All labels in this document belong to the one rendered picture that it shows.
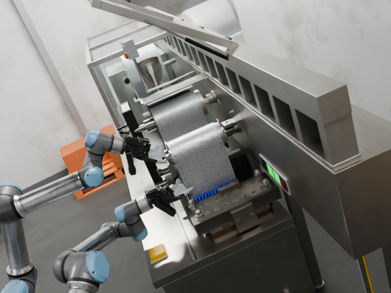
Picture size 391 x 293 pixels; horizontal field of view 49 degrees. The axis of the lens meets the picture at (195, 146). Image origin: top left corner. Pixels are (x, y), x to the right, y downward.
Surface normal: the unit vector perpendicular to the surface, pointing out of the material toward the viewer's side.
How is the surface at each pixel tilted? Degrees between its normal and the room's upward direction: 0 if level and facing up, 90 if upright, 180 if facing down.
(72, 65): 90
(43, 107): 90
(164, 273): 0
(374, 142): 0
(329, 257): 0
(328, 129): 90
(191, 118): 92
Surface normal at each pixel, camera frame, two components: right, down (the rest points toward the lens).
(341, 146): 0.25, 0.36
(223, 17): 0.35, 0.11
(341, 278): -0.33, -0.84
